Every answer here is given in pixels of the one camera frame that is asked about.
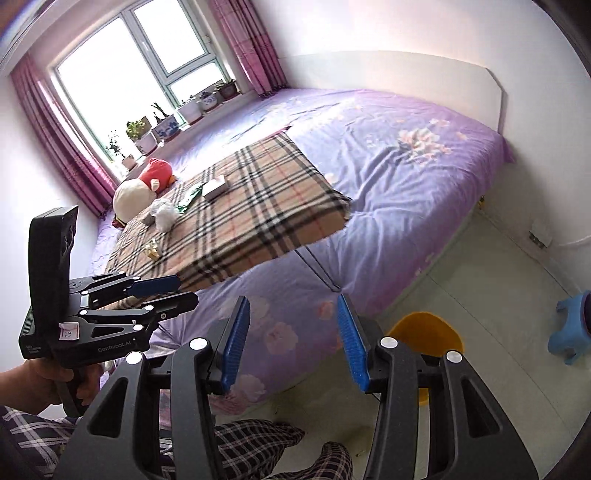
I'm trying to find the clear plastic bag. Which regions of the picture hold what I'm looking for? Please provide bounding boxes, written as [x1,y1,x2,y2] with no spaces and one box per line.
[149,199,180,233]

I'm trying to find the bushy plant white pot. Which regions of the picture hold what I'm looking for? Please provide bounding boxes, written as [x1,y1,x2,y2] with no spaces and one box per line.
[126,117,158,157]

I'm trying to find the red cream plush toy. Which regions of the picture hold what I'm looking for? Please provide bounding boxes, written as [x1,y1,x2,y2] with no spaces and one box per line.
[112,158,176,229]

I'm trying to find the person's plaid trouser legs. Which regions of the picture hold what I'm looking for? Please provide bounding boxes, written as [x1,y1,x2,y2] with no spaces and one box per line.
[0,405,355,480]

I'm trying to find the pink curtain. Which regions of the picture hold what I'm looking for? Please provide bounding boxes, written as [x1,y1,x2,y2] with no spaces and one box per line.
[10,54,116,218]
[208,0,287,97]

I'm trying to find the left pink curtain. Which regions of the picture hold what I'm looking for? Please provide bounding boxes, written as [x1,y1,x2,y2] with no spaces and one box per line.
[10,54,116,218]

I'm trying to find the blue white porcelain plant pot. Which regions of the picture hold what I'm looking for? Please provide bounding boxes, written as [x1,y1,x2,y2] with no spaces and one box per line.
[151,102,180,142]

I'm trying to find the small yellow white package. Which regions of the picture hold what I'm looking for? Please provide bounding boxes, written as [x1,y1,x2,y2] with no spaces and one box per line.
[142,238,162,261]

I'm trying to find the plaid tan table cloth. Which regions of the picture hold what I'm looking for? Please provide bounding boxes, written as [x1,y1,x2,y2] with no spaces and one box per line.
[105,131,351,292]

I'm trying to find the small blue patterned pot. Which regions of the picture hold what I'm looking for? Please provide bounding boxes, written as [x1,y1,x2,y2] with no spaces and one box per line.
[198,90,219,112]

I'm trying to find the white tall plant pot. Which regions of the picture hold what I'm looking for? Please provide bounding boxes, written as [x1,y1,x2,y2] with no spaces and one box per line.
[178,97,204,125]

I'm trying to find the white bed headboard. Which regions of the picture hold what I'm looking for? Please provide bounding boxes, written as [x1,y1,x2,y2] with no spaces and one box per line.
[280,51,506,132]

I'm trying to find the small plant white pot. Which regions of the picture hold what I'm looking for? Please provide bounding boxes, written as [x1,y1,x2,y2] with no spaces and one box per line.
[106,132,137,171]

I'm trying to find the metal hairpin table legs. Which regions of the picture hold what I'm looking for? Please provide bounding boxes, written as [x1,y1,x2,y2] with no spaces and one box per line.
[294,246,342,293]

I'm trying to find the dark round plant pot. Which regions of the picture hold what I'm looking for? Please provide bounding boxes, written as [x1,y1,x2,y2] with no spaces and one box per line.
[215,79,240,102]

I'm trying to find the green plastic packet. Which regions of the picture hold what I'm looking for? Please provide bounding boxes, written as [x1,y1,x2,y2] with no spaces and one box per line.
[176,183,204,214]

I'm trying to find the person's left hand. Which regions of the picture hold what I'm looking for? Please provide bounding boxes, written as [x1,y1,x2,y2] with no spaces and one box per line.
[0,359,104,415]

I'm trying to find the right pink curtain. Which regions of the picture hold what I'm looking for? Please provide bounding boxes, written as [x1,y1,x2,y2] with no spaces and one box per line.
[208,0,287,97]

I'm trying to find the yellow trash bin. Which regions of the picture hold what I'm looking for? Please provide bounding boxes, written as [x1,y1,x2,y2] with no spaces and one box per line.
[386,311,466,408]

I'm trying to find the orange white medicine box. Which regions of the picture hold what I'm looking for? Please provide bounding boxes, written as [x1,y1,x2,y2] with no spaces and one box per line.
[201,175,229,202]

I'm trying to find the blue plastic stool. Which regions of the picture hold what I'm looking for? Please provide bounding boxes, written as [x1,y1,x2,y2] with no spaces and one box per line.
[548,290,591,365]

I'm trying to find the purple floral bed sheet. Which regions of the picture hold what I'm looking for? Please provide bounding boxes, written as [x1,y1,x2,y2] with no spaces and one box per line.
[151,89,512,415]

